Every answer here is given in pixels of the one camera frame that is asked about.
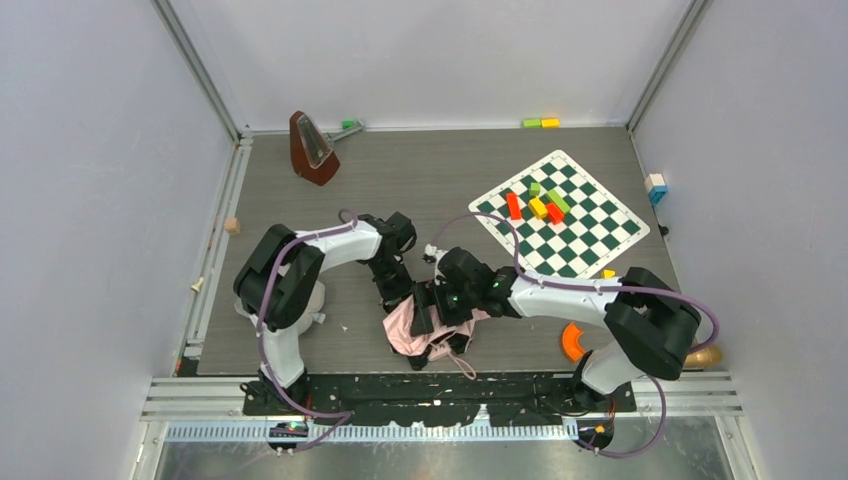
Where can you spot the pink and black folding umbrella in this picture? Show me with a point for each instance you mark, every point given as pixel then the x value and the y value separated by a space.
pixel 442 341

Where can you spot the small red block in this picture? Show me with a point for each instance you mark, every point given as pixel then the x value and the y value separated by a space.
pixel 554 214

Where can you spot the blue and white block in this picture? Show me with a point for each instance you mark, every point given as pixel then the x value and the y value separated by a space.
pixel 656 188

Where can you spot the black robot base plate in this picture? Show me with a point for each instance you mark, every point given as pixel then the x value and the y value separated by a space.
pixel 439 399

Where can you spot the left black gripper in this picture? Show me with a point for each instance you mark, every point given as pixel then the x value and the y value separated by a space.
pixel 398 291

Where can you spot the green white chessboard mat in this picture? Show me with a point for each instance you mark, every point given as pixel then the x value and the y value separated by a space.
pixel 598 228

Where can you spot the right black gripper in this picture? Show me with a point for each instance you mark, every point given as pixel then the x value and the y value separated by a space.
pixel 427 315

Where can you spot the orange curved block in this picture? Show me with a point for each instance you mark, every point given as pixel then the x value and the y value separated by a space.
pixel 570 343

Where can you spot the small white chess piece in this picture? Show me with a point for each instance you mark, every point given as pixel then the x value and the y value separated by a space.
pixel 197 286

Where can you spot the brown wooden metronome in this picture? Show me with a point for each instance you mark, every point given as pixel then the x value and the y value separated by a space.
pixel 312 157

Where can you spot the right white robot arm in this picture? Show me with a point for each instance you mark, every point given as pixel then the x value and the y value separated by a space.
pixel 652 326

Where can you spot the long green block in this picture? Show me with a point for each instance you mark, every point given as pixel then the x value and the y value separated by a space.
pixel 556 199

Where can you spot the yellow block on chessboard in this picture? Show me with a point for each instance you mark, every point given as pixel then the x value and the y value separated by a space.
pixel 537 208

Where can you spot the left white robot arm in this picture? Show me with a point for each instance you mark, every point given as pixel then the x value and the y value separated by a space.
pixel 279 289

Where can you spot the long red block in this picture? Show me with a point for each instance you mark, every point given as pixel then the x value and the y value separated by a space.
pixel 514 207

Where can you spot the small wooden cube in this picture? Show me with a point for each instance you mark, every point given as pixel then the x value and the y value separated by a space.
pixel 232 226

